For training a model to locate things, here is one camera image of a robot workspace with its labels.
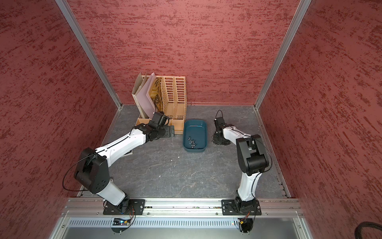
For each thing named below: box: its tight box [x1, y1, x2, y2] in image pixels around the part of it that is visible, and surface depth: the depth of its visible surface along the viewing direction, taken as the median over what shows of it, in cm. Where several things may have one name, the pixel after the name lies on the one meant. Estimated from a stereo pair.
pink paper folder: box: [135, 72, 157, 120], surface depth 94 cm
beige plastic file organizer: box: [146, 73, 188, 135], surface depth 109 cm
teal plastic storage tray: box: [182, 119, 209, 153], surface depth 102 cm
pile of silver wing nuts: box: [187, 135, 198, 149], surface depth 99 cm
